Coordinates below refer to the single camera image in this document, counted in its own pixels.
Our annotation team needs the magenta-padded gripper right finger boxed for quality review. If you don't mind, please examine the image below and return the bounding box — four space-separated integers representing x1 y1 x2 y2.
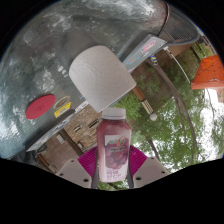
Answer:
125 144 172 188

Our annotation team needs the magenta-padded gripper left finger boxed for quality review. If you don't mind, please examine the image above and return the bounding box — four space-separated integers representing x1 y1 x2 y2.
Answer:
55 146 101 189

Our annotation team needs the pink drink bottle white cap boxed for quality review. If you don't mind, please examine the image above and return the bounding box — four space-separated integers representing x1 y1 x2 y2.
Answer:
96 107 133 184

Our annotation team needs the leaning tree with brown trunk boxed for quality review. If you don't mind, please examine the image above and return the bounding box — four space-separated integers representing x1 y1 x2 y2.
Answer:
146 59 201 164

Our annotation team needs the flat round red coaster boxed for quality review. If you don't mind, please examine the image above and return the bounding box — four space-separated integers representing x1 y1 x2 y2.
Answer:
25 93 57 121

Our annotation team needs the white ceramic cup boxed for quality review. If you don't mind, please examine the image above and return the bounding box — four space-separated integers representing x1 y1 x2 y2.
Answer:
68 45 137 114

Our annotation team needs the blue yellow striped bollard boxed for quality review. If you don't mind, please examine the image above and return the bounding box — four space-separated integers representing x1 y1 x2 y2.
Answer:
148 54 158 65

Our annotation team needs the orange patio umbrella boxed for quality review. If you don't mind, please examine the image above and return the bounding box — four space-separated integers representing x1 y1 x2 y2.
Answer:
163 46 224 91

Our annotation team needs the silver laptop with stickers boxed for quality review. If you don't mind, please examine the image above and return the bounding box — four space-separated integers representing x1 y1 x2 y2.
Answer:
121 33 168 73

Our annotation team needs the garden lamp post white globe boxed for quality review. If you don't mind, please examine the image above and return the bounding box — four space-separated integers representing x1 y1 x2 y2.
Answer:
133 86 158 122

